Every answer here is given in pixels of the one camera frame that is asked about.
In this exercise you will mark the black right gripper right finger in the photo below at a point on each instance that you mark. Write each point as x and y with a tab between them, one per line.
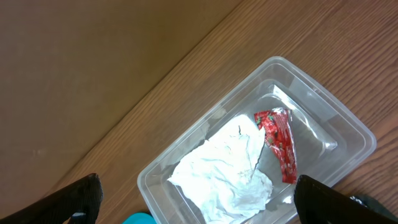
319	204

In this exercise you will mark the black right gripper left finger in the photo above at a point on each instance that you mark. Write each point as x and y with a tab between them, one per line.
78	202

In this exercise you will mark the teal plastic serving tray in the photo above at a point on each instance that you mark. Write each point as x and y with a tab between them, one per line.
140	218

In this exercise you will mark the white napkin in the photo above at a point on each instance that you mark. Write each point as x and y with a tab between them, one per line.
221	178

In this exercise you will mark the clear plastic waste bin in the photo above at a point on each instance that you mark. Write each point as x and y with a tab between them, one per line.
330	141

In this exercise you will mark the red snack wrapper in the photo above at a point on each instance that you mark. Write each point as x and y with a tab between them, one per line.
279	138

